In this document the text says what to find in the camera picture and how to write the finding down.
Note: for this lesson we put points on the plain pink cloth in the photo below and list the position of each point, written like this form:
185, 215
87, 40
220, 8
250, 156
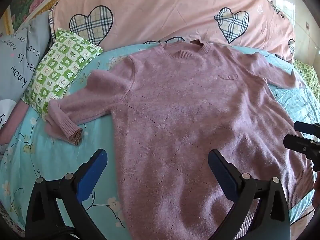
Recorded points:
13, 120

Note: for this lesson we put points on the teal floral bedsheet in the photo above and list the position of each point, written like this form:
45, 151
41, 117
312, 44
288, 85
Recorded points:
27, 160

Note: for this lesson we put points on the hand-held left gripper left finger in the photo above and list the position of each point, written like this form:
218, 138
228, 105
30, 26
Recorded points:
93, 171

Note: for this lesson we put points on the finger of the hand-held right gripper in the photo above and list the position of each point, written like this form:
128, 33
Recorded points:
306, 128
298, 143

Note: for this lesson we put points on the green leaf-patterned pillow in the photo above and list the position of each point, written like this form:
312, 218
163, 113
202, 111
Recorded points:
310, 77

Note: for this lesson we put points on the pink quilt with plaid hearts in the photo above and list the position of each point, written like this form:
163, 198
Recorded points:
165, 12

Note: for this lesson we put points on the green checkered pillow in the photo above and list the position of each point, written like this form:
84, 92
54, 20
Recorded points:
62, 70

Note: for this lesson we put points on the pink knitted sweater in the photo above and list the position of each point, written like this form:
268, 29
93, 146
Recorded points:
180, 120

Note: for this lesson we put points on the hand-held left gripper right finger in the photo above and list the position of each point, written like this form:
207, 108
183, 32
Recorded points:
222, 173

